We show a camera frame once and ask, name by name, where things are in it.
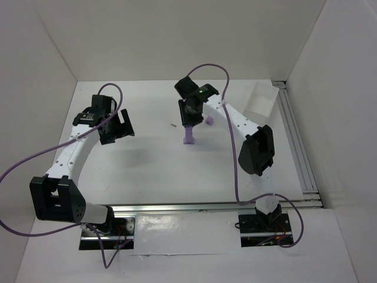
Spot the white perforated metal bin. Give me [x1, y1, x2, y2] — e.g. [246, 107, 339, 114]
[244, 82, 279, 119]

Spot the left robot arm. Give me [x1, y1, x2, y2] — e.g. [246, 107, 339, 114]
[29, 95, 134, 235]

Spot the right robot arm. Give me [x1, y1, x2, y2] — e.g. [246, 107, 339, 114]
[174, 76, 275, 189]

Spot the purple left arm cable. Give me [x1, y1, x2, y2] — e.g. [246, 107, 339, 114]
[0, 83, 135, 269]

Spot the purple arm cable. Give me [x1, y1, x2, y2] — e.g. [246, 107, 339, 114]
[0, 83, 135, 269]
[187, 64, 306, 248]

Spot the aluminium rail front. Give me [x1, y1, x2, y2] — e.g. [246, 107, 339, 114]
[111, 199, 323, 215]

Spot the aluminium rail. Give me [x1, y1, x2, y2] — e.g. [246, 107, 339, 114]
[111, 199, 323, 215]
[272, 81, 323, 208]

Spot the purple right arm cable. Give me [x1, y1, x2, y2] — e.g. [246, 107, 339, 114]
[187, 64, 306, 248]

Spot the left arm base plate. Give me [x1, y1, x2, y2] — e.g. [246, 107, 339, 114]
[79, 215, 135, 251]

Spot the aluminium rail right side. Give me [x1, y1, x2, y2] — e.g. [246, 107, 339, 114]
[272, 81, 323, 208]

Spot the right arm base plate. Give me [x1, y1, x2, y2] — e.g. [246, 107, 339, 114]
[234, 213, 294, 248]

